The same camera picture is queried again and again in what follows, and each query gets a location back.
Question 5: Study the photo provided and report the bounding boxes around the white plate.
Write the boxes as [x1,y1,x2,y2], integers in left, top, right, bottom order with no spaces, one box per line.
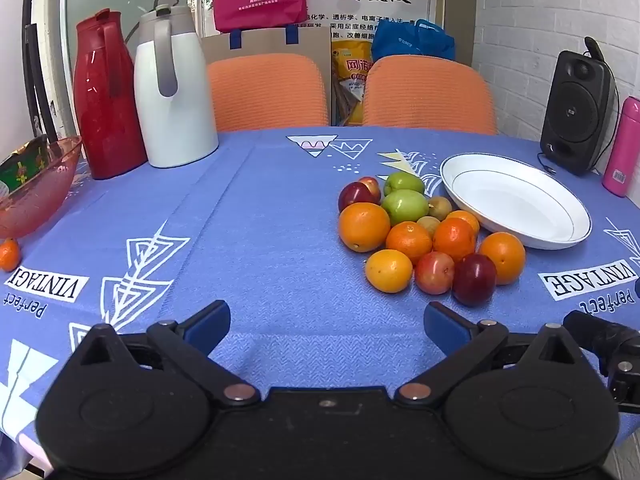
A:
[440,153,593,251]

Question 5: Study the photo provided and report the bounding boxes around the blue plastic bag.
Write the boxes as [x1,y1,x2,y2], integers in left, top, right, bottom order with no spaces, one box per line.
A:
[371,19,457,62]

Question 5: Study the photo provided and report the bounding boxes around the blue printed tablecloth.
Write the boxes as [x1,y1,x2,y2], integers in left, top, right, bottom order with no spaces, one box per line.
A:
[0,125,640,480]

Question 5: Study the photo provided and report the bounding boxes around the yellow orange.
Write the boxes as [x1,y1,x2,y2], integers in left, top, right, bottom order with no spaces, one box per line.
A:
[364,249,414,294]

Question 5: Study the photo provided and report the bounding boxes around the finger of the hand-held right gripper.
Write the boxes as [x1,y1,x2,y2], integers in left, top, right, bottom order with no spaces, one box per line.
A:
[564,310,640,413]

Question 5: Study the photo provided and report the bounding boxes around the white thermos jug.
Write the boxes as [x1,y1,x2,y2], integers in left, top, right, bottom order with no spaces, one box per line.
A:
[133,4,220,169]

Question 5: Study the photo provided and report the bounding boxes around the black speaker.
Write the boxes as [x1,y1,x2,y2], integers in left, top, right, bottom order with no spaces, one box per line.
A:
[540,50,617,177]

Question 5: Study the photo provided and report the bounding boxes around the large orange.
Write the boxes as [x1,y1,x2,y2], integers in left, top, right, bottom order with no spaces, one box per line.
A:
[338,202,392,253]

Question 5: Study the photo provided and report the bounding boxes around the pink bottle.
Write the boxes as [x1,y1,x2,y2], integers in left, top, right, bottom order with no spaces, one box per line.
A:
[601,96,640,198]

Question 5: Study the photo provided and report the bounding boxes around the tangerine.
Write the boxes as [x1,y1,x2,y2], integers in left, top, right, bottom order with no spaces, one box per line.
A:
[432,217,477,262]
[385,221,433,265]
[445,210,481,233]
[0,239,21,272]

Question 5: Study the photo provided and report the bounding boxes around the orange fabric chair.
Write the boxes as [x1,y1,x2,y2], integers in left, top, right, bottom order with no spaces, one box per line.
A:
[206,53,331,133]
[361,55,498,136]

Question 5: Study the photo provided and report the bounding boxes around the kiwi fruit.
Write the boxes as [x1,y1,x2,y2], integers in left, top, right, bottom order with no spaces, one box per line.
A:
[416,215,443,238]
[427,196,453,221]

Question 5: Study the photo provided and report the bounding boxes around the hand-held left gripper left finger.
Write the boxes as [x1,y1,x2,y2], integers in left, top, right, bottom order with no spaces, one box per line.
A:
[67,300,262,408]

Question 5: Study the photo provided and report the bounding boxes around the green gold snack packet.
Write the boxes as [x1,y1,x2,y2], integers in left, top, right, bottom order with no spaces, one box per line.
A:
[0,135,51,193]

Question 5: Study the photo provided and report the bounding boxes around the brown paper bag blue handles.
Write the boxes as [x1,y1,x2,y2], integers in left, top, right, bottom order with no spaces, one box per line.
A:
[201,25,335,111]

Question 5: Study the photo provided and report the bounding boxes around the yellow snack bag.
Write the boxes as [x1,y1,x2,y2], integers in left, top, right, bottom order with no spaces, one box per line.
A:
[330,39,375,127]

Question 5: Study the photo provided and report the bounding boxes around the dark red plum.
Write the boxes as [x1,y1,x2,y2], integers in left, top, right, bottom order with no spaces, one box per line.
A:
[451,253,497,307]

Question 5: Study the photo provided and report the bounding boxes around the large green apple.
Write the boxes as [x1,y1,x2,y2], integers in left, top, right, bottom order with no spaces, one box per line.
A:
[381,189,431,227]

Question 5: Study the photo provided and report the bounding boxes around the red thermos jug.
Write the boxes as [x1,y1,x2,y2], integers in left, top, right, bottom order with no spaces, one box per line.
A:
[72,8,148,181]

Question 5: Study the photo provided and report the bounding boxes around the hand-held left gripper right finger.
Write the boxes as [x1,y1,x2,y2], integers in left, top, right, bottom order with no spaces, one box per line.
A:
[397,302,593,408]

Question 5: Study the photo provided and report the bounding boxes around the red nectarine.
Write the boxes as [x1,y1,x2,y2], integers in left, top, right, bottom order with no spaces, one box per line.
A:
[415,251,457,296]
[357,176,383,201]

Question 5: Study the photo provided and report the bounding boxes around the pink transparent bowl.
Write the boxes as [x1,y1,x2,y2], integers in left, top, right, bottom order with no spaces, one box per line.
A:
[0,135,83,238]

